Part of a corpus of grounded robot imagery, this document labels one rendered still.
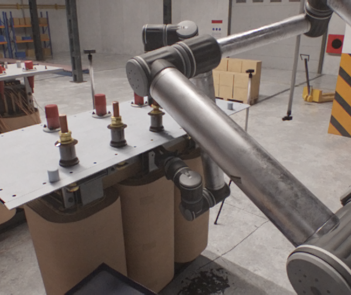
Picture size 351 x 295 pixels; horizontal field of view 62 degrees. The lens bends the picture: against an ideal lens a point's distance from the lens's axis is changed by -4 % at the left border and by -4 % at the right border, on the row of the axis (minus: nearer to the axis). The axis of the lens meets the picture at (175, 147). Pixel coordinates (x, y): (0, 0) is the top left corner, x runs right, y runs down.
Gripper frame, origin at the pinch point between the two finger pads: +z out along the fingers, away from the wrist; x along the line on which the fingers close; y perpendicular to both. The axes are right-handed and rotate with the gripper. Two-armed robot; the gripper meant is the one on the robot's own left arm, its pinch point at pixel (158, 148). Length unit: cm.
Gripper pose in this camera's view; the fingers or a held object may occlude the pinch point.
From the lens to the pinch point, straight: 167.0
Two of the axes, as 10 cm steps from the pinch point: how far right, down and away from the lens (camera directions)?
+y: 1.1, -8.4, -5.4
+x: -8.6, 1.9, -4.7
